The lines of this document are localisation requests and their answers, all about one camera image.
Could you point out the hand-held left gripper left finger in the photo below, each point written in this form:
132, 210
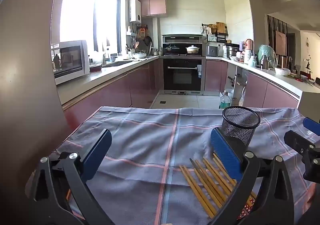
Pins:
97, 155

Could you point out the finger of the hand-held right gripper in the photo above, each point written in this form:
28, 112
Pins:
310, 124
297, 141

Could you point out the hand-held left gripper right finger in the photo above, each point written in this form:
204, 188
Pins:
225, 155

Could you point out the black mesh holder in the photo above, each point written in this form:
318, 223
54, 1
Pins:
240, 127

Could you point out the bundle of wooden chopsticks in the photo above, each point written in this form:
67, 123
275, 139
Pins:
200, 185

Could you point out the plaid grey tablecloth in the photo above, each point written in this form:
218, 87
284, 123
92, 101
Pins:
140, 145

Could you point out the white kitchen countertop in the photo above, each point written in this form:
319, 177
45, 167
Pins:
282, 80
100, 77

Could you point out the green plastic bottle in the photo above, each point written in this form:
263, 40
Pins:
224, 101

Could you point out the mauve base cabinets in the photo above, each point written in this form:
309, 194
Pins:
257, 90
120, 90

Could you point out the steel thermos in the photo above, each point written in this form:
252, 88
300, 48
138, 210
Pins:
264, 63

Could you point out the fan in plastic cover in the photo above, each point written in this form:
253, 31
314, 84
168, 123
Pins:
266, 54

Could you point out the red bowl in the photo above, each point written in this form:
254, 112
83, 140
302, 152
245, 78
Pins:
95, 68

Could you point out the black built-in oven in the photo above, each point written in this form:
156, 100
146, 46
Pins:
182, 77

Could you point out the sink faucet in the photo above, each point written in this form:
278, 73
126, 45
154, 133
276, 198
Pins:
104, 59

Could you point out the white microwave oven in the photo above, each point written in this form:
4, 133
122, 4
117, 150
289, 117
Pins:
70, 60

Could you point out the pink kettle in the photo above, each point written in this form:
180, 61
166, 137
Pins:
248, 44

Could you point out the silver rice cooker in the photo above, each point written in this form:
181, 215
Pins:
233, 52

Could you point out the silver countertop appliance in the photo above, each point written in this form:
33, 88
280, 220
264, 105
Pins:
212, 50

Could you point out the ceramic bowl with food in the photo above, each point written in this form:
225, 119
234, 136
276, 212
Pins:
139, 55

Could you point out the white clay pot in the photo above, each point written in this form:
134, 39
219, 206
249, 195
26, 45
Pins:
193, 49

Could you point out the black wok with lid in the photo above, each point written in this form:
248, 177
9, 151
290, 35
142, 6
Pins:
171, 49

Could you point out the black integrated stove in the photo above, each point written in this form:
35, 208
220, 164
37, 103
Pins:
182, 39

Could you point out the black frying pan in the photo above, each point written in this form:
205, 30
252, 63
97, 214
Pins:
148, 40

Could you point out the kitchen window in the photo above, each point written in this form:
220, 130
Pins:
80, 10

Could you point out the white water heater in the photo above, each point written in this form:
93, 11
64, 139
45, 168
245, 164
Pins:
135, 10

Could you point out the black wall shelf rack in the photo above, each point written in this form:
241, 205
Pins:
220, 34

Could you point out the mauve wall cabinet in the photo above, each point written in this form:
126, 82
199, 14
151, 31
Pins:
152, 5

